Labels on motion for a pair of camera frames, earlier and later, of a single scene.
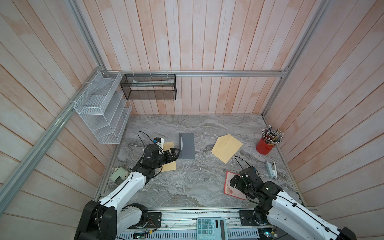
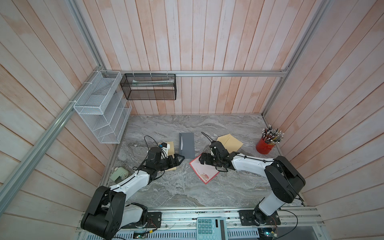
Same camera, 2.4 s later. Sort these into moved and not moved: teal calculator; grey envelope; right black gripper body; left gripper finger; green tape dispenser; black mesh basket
Moved: right black gripper body; left gripper finger
Not moved: teal calculator; grey envelope; black mesh basket; green tape dispenser
